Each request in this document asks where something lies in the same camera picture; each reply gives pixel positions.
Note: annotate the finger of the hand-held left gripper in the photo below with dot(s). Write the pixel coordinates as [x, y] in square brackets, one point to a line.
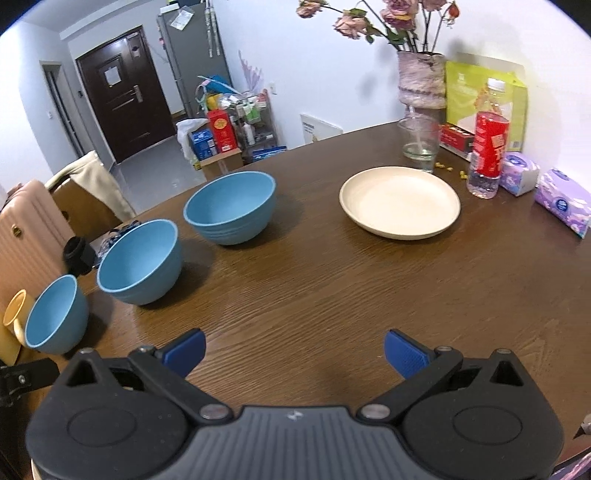
[21, 385]

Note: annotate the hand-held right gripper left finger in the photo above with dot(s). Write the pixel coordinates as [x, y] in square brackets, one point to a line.
[184, 353]

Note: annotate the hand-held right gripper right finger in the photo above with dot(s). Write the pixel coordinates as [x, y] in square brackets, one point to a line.
[406, 353]

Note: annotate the blue bowl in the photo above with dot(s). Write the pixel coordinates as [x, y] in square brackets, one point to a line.
[51, 318]
[231, 207]
[138, 263]

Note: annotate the cream plate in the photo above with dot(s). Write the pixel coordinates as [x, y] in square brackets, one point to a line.
[399, 203]

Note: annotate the yellow mug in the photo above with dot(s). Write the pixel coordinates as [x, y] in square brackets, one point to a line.
[16, 311]

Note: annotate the pink ribbed suitcase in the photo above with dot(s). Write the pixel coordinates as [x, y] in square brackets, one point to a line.
[27, 235]

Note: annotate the beige jacket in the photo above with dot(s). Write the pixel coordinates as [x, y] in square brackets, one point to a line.
[104, 184]

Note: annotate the brown wooden chair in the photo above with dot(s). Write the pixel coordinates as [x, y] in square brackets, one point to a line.
[69, 203]

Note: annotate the yellow snack crumbs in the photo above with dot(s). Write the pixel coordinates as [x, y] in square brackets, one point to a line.
[444, 166]

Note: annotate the brown cardboard box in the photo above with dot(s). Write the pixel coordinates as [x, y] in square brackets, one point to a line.
[221, 164]

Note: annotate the blue carton box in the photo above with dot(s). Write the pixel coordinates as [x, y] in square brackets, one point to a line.
[203, 144]

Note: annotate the clear drinking glass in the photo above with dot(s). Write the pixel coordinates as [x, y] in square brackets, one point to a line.
[419, 143]

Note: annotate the small purple tissue pack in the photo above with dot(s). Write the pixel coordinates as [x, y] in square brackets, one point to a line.
[519, 174]

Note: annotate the blue packaging bag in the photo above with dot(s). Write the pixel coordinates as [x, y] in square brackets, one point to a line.
[269, 153]

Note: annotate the large purple tissue pack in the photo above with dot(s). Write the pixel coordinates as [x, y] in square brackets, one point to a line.
[563, 203]

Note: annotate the small red box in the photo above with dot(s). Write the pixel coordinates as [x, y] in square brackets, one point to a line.
[457, 141]

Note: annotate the white plastic bag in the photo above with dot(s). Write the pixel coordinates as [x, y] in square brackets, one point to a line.
[189, 134]

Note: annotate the red label plastic bottle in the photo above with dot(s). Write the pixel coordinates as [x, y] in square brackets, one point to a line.
[489, 143]

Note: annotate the red carton box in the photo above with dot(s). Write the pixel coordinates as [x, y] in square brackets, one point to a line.
[222, 130]

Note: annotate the white board panel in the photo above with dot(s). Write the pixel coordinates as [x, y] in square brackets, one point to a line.
[321, 128]

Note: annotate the clear plastic organizer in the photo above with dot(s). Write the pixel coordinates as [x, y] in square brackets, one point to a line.
[251, 117]

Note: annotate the green carton box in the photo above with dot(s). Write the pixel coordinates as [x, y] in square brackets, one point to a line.
[466, 97]

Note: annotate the blue plastic bag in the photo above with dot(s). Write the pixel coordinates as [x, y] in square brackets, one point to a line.
[214, 90]

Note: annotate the dark brown entrance door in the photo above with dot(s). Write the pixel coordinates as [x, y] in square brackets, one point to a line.
[124, 92]

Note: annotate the grey interior door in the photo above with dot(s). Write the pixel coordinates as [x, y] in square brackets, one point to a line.
[62, 110]

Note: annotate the mottled pink vase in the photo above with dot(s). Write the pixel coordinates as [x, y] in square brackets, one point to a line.
[422, 81]

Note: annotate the grey refrigerator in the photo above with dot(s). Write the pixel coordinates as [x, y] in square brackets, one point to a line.
[194, 64]

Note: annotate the white paper sheet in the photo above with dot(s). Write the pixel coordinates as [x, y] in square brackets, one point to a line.
[181, 18]

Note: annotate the dried rose bouquet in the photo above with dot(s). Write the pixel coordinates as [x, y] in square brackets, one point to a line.
[397, 18]

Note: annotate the purple wall decoration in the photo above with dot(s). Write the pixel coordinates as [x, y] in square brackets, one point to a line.
[250, 71]

